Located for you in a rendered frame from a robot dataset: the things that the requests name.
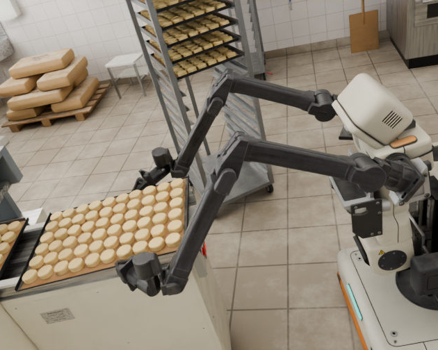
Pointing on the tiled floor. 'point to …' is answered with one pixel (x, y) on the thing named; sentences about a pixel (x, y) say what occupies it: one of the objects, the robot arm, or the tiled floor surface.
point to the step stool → (128, 70)
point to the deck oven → (421, 30)
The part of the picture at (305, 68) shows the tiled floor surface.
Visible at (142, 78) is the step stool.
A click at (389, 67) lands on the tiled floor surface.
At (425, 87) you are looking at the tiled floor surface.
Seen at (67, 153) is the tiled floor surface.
